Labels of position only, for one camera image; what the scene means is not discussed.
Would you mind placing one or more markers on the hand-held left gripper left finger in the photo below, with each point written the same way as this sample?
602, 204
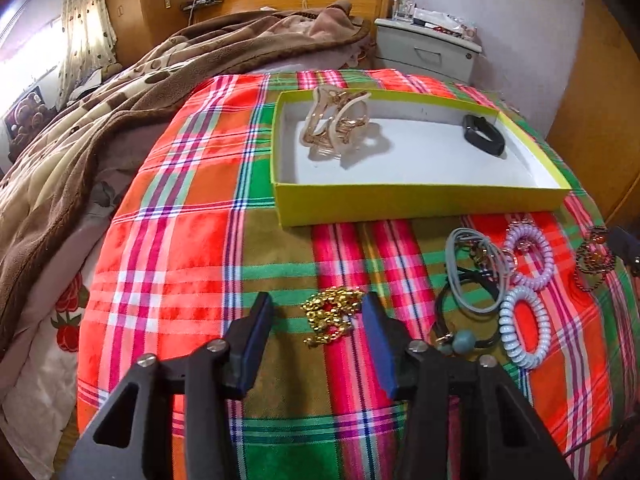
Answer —
256, 342

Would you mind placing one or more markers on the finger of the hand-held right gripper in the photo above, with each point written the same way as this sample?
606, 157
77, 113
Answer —
625, 250

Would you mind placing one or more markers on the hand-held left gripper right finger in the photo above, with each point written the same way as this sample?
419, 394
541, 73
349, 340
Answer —
379, 347

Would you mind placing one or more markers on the yellow cardboard box tray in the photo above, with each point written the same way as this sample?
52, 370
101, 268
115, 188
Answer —
400, 160

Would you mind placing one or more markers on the wooden door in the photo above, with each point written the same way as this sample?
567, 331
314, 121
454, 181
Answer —
600, 110

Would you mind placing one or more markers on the plaid bed cloth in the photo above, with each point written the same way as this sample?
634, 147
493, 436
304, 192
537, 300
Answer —
200, 210

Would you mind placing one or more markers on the black smart band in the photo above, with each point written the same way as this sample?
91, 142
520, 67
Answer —
482, 135

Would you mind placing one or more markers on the floral bed sheet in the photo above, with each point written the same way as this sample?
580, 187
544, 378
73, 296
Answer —
55, 335

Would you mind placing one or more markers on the beige hair claw clip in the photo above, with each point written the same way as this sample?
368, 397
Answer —
332, 127

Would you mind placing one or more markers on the brown patterned blanket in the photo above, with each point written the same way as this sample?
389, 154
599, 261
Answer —
100, 125

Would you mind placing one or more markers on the grey nightstand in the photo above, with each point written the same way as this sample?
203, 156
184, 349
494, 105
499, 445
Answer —
425, 52

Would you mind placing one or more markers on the clutter on nightstand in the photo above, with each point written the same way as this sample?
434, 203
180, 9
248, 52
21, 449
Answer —
445, 25

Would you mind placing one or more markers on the clear drinking glass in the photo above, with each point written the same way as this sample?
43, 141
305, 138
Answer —
403, 9

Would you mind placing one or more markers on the power strip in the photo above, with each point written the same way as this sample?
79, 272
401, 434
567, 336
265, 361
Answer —
200, 2

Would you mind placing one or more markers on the wooden wardrobe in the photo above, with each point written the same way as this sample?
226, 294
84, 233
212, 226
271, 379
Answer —
150, 10

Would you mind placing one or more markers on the dotted cream curtain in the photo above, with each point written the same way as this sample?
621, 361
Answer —
87, 35

